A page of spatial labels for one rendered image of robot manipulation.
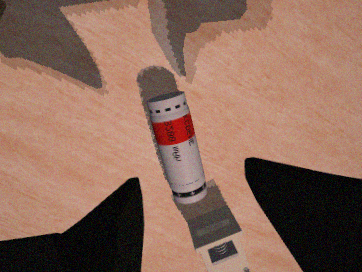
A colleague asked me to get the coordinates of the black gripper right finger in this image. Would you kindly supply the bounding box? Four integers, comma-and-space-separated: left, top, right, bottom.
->
244, 157, 362, 272

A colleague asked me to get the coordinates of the silver battery with red label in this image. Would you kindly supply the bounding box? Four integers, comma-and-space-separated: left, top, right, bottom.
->
146, 91, 208, 203

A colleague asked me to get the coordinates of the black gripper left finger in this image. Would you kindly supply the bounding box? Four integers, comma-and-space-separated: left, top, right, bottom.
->
0, 177, 145, 272

